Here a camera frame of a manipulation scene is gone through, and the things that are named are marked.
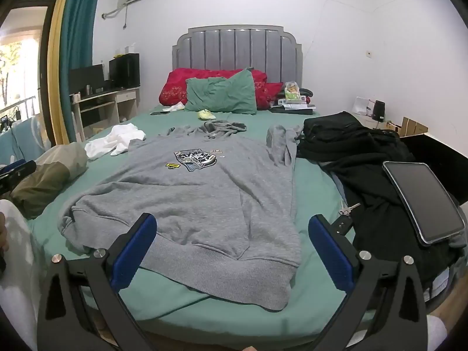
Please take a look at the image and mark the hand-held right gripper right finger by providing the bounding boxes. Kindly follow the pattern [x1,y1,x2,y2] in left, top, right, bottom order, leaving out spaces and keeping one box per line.
[308,214,428,351]

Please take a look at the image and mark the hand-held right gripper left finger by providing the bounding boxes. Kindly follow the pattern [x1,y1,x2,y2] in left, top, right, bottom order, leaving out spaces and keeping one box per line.
[37,213,158,351]

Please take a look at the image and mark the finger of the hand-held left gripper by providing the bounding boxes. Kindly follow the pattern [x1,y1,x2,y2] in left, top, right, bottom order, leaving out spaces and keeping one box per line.
[0,159,37,192]

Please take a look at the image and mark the grey hoodie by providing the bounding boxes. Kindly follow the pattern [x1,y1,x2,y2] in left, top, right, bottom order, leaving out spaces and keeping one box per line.
[58,120,304,311]

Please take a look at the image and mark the khaki jacket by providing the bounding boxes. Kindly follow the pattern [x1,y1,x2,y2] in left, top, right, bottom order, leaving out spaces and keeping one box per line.
[9,142,89,220]

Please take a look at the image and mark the metal keys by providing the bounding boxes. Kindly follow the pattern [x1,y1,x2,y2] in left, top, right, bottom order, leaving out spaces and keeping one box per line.
[338,202,362,216]

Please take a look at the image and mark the bed with green sheet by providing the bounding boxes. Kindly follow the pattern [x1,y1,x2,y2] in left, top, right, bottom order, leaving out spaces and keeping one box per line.
[0,108,377,337]

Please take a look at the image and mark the black jacket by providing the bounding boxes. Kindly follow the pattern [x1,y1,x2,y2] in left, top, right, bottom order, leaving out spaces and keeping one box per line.
[322,132,461,300]

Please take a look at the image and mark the white shirt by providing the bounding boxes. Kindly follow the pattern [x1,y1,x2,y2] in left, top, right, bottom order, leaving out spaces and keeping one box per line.
[85,123,147,160]

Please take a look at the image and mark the black tablet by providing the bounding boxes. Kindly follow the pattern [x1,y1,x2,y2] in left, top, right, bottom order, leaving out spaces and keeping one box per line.
[382,161,466,246]

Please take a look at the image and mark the black monitor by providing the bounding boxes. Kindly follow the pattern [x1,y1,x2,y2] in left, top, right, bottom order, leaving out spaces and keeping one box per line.
[69,64,105,94]

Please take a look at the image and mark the yellow curtain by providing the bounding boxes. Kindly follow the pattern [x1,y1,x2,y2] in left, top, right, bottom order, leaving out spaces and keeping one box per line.
[47,0,75,147]

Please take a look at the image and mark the black folded garment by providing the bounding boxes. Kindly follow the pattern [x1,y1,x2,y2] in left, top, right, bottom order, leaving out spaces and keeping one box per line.
[298,111,403,161]

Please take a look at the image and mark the light wooden desk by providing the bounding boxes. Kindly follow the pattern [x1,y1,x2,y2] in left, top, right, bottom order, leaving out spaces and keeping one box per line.
[71,87,141,141]

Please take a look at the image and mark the teal curtain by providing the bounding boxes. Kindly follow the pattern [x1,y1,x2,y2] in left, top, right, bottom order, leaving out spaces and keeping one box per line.
[58,0,101,145]

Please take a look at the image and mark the black computer tower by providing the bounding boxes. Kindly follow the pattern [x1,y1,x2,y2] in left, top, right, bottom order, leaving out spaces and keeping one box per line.
[109,53,140,88]

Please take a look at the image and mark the white paper bag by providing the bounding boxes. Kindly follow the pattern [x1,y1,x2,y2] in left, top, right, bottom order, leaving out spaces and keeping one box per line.
[353,97,374,117]

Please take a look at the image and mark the cardboard box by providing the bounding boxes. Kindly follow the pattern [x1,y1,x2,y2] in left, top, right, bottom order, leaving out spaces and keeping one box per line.
[386,117,429,137]

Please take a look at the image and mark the large red pillow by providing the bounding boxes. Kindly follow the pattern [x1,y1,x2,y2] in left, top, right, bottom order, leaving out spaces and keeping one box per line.
[158,68,267,110]

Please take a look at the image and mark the snack bag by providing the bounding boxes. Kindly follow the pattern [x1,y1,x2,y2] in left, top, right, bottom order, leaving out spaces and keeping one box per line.
[283,80,301,103]

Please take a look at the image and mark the small red pillow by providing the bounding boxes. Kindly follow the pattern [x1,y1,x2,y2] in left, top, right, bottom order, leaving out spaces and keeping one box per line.
[256,82,284,110]

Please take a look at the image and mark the green pillow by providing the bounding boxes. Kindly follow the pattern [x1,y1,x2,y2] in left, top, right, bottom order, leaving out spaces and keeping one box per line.
[185,69,257,115]

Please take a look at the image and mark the grey padded headboard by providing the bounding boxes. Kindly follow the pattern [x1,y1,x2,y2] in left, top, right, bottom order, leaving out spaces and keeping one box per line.
[172,25,304,86]

